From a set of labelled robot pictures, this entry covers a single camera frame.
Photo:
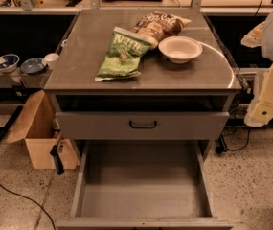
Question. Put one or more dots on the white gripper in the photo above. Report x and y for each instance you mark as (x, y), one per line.
(261, 112)

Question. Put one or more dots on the green jalapeno chip bag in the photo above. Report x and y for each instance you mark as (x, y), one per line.
(123, 56)

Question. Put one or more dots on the brown sea salt chip bag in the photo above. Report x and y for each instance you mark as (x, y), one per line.
(157, 26)

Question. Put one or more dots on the open grey middle drawer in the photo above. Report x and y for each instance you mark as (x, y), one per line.
(144, 185)

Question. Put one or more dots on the grey upper drawer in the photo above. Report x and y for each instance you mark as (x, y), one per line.
(115, 126)

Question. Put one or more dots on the white paper bowl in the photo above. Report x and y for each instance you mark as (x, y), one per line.
(180, 49)

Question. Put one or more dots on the small white cup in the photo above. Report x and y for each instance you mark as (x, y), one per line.
(51, 59)

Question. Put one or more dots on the blue plate bowl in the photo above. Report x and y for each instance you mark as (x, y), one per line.
(33, 65)

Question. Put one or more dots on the cardboard box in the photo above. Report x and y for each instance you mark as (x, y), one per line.
(34, 126)

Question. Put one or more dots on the grey side shelf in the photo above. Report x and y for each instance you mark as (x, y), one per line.
(29, 81)

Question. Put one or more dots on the black bar on floor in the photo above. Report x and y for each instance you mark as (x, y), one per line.
(0, 134)

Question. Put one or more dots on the black drawer handle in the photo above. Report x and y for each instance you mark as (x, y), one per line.
(136, 125)

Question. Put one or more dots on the black handled tool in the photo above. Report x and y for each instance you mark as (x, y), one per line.
(55, 155)

